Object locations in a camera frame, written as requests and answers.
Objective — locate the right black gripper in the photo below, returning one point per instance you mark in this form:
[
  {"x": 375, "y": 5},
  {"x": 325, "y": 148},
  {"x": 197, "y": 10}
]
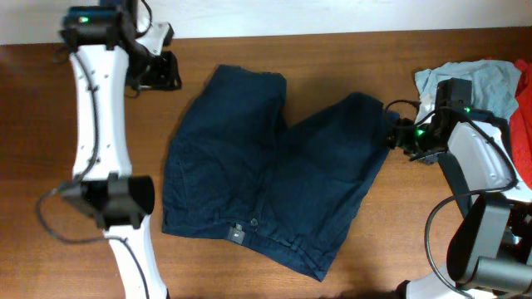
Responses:
[{"x": 399, "y": 135}]

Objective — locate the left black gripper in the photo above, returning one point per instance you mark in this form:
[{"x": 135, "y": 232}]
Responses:
[{"x": 169, "y": 77}]

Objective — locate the navy blue shorts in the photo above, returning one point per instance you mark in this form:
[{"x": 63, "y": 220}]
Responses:
[{"x": 236, "y": 171}]

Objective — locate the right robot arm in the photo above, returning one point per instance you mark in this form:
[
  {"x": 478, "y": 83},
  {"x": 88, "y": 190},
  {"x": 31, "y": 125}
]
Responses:
[{"x": 489, "y": 255}]

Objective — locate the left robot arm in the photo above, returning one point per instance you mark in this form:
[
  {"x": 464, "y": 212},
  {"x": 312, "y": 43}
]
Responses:
[{"x": 112, "y": 47}]

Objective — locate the light grey t-shirt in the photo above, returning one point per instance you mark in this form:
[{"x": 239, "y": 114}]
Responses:
[{"x": 494, "y": 83}]

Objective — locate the red garment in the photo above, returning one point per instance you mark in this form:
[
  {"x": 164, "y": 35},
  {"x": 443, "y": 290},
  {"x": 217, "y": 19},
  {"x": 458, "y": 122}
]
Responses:
[{"x": 520, "y": 123}]

